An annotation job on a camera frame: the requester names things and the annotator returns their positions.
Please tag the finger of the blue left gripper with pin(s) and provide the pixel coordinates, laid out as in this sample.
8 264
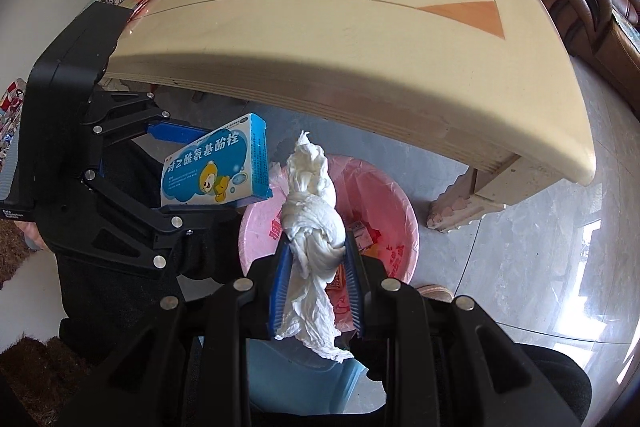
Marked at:
196 217
174 132

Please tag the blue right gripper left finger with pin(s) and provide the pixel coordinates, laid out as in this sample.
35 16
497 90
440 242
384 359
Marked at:
279 278

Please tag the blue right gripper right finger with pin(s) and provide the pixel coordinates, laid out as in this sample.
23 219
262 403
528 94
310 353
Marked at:
353 269

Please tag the white tissue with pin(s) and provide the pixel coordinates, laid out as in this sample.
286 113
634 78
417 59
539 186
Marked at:
317 237

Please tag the blue bear medicine box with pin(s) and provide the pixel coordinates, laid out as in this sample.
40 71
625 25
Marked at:
225 167

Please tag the pink lined trash bin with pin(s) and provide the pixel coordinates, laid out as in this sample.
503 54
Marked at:
363 193

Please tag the white milk carton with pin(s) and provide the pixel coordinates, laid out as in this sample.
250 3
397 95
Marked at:
365 237

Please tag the beige coffee table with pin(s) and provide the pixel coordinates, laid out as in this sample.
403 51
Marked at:
484 82

